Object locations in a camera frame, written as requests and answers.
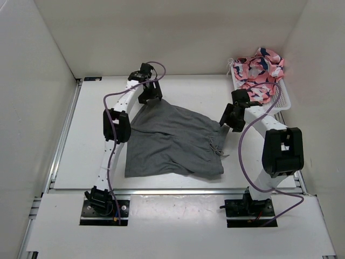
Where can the pink patterned shorts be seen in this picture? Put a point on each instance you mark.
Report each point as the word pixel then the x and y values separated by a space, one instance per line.
pixel 258 74

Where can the aluminium frame rail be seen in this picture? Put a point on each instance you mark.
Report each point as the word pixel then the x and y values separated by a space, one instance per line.
pixel 208 191

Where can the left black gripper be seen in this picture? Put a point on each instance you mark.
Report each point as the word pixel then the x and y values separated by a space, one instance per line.
pixel 156 93

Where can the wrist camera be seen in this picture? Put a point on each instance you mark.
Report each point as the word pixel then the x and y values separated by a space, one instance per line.
pixel 240 96
pixel 143 74

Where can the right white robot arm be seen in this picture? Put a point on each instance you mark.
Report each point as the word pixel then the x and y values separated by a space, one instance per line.
pixel 282 152

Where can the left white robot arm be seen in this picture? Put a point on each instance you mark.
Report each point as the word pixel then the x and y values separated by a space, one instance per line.
pixel 116 125

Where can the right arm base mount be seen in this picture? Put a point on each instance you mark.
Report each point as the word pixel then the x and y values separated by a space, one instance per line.
pixel 249 213

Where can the white plastic basket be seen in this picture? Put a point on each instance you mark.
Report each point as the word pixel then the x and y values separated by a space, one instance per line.
pixel 281 99

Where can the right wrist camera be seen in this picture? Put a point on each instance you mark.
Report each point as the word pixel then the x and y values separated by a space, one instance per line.
pixel 240 96

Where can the grey shorts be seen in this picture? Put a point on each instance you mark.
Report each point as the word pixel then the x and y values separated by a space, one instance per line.
pixel 170 139

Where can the dark label sticker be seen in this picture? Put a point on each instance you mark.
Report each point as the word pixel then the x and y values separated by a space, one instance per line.
pixel 93 79

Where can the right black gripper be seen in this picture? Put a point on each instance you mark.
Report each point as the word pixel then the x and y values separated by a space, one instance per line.
pixel 226 118

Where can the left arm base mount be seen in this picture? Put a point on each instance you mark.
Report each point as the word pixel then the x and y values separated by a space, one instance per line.
pixel 100 209

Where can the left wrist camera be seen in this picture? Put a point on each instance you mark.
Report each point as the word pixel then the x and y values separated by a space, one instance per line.
pixel 143 74

